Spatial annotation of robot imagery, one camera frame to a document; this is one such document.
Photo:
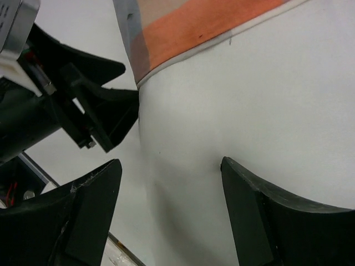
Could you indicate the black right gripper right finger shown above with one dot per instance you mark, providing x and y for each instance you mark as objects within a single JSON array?
[{"x": 272, "y": 226}]

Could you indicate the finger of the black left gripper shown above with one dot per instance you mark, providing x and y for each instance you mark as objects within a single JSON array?
[{"x": 108, "y": 115}]

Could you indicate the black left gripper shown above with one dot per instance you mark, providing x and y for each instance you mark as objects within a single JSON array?
[{"x": 26, "y": 119}]

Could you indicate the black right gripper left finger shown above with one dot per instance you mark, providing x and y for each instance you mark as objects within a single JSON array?
[{"x": 18, "y": 243}]

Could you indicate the colourful checked pillowcase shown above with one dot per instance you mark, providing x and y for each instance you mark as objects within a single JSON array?
[{"x": 158, "y": 34}]

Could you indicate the white pillow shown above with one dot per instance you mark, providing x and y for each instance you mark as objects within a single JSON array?
[{"x": 277, "y": 98}]

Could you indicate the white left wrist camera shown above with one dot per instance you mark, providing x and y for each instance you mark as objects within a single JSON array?
[{"x": 17, "y": 20}]

